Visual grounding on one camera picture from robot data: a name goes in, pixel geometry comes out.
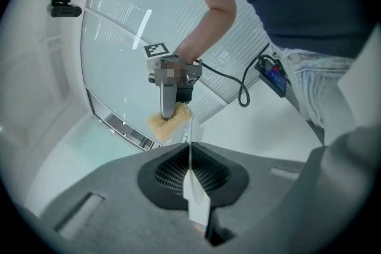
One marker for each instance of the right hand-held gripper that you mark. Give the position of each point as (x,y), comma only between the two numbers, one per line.
(154,56)

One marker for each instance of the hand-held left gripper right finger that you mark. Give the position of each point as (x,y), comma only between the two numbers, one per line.
(262,187)

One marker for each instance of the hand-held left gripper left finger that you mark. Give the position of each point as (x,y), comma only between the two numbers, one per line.
(119,208)

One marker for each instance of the tan sponge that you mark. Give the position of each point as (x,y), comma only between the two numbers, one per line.
(166,125)

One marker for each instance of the white round plate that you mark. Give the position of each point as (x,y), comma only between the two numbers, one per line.
(198,205)

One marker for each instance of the person's right forearm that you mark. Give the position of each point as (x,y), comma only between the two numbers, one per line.
(208,20)

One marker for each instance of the person's right hand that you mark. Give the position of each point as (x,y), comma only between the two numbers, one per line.
(172,72)

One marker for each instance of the black screen device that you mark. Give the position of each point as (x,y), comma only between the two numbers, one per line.
(275,77)

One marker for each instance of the person's light grey jeans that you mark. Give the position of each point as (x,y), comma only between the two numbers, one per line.
(321,92)

